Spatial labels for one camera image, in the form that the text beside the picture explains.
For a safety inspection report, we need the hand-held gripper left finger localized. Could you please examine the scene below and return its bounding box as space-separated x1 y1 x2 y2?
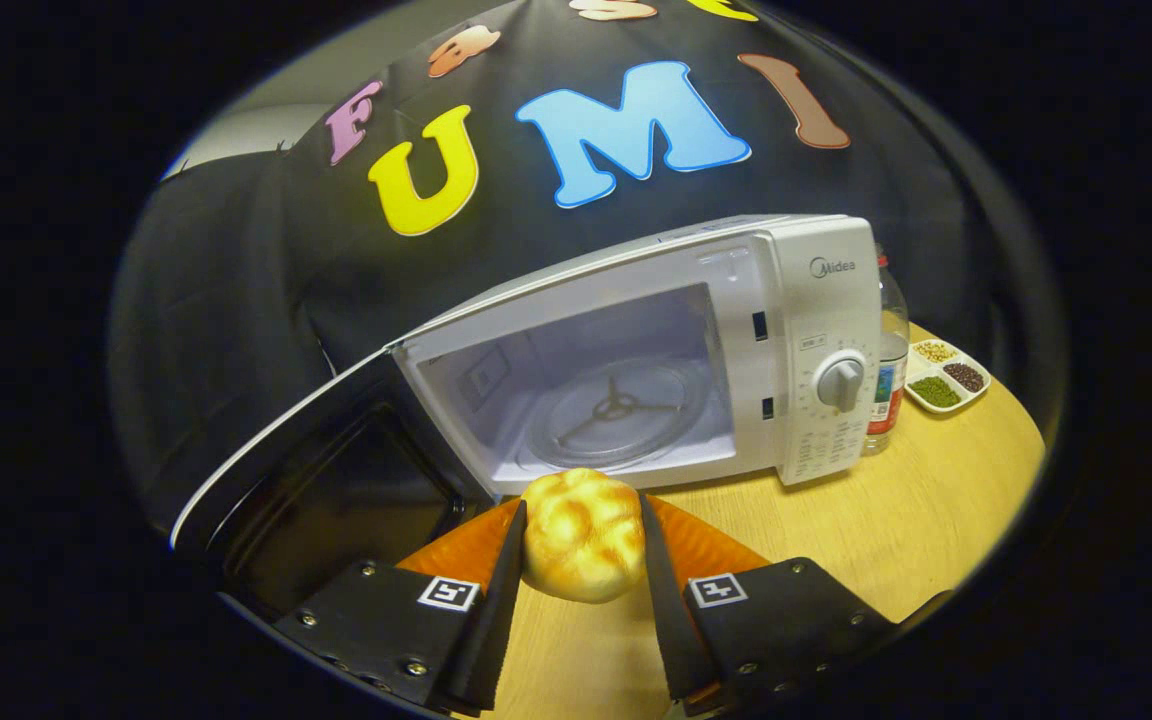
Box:
271 498 529 716

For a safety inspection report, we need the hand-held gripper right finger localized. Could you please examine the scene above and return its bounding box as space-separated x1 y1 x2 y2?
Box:
639 492 897 716

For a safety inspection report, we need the golden bread bun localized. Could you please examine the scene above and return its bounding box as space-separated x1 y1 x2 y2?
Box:
521 468 647 604

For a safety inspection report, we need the white microwave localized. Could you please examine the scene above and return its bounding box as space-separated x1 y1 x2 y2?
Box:
169 214 883 611

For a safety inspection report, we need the clear plastic water bottle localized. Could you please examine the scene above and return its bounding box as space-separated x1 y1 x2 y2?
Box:
864 245 910 457

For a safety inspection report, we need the white divided bean dish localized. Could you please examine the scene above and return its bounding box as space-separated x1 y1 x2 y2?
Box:
904 338 991 414

